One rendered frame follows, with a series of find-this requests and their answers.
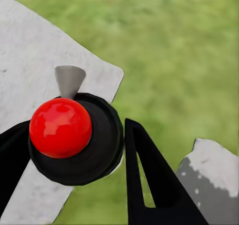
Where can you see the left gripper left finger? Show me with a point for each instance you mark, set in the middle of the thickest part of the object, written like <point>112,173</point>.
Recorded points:
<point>14,156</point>

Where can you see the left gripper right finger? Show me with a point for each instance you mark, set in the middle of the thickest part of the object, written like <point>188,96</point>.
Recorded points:
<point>173,204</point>

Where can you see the pesticide atomizer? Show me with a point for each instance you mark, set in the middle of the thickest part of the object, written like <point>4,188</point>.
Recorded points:
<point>77,138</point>

